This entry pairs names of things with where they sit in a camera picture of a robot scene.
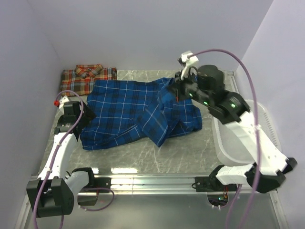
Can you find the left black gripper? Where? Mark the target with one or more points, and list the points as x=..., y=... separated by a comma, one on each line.
x=88, y=116

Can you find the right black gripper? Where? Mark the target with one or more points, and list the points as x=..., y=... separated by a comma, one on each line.
x=176, y=87

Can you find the blue plaid long sleeve shirt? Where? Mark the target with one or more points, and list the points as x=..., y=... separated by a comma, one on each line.
x=127, y=111

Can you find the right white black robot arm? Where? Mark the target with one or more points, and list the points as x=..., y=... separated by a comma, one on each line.
x=267, y=171

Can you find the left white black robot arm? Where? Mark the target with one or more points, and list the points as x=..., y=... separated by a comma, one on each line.
x=52, y=193

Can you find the folded orange plaid shirt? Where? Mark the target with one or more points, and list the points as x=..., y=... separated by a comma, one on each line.
x=81, y=79

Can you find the white plastic basin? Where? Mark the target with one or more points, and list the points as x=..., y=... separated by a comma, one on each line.
x=230, y=151

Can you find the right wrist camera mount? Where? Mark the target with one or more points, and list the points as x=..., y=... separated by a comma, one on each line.
x=187, y=60

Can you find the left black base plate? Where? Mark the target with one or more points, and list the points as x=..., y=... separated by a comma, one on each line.
x=97, y=182

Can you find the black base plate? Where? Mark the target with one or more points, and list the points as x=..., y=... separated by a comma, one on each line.
x=211, y=184
x=97, y=182

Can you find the aluminium mounting rail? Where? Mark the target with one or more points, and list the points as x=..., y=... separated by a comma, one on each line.
x=137, y=184

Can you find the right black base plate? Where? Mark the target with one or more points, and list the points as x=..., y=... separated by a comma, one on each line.
x=211, y=184

